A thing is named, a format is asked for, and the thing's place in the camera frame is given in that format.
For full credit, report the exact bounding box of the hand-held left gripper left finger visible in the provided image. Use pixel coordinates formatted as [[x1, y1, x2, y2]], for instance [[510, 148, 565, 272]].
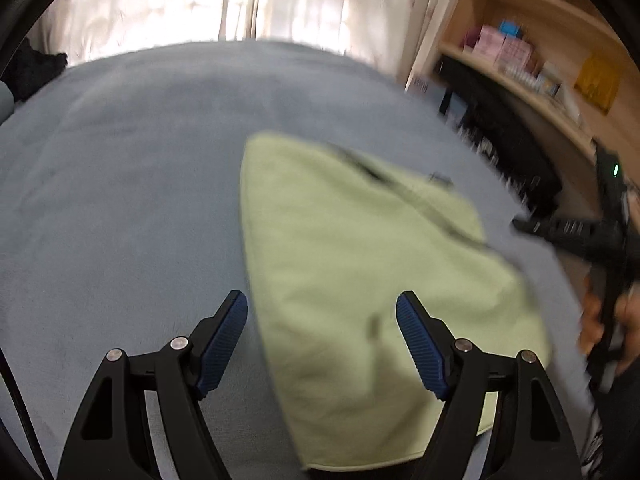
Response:
[[56, 289, 249, 480]]

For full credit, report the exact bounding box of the black bag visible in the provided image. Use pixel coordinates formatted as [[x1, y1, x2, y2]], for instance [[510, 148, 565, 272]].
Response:
[[435, 55, 563, 216]]

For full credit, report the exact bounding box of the white floral curtain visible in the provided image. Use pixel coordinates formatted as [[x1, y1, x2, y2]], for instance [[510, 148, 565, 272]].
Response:
[[35, 0, 451, 81]]

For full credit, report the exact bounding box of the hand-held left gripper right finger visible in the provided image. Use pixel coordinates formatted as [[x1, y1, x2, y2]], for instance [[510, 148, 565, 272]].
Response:
[[396, 289, 583, 480]]

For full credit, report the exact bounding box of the black fluffy cloth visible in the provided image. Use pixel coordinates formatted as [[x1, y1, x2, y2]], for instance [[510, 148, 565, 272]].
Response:
[[5, 40, 68, 103]]

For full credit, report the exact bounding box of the wooden bookshelf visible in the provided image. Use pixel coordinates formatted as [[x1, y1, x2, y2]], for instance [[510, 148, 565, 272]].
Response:
[[405, 0, 640, 221]]

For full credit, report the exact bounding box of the green and black hooded jacket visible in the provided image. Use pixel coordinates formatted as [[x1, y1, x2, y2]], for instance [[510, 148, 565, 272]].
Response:
[[239, 130, 553, 472]]

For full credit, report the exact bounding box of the stack of pink boxes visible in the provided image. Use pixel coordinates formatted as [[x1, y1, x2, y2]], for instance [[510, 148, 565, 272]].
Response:
[[462, 25, 533, 73]]

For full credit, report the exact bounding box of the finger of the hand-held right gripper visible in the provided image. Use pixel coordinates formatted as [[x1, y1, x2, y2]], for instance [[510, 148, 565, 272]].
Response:
[[512, 212, 598, 262]]

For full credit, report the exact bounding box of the black cable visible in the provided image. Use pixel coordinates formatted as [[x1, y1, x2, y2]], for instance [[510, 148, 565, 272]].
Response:
[[0, 350, 53, 480]]

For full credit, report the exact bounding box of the black and white striped cloth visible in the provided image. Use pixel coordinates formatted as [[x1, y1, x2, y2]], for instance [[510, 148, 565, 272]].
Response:
[[582, 410, 607, 480]]

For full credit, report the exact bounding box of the person's right hand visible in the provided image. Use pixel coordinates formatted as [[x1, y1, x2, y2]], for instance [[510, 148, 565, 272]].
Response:
[[577, 285, 640, 376]]

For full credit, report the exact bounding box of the bed with blue sheet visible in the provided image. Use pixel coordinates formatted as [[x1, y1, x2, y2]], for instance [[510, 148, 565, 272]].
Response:
[[0, 40, 601, 480]]

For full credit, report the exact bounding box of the grey-blue rolled pillow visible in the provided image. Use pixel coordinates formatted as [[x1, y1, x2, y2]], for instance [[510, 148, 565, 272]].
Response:
[[0, 82, 16, 122]]

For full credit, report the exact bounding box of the yellow paper bag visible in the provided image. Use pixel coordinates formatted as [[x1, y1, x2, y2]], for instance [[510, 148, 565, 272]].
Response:
[[574, 54, 621, 113]]

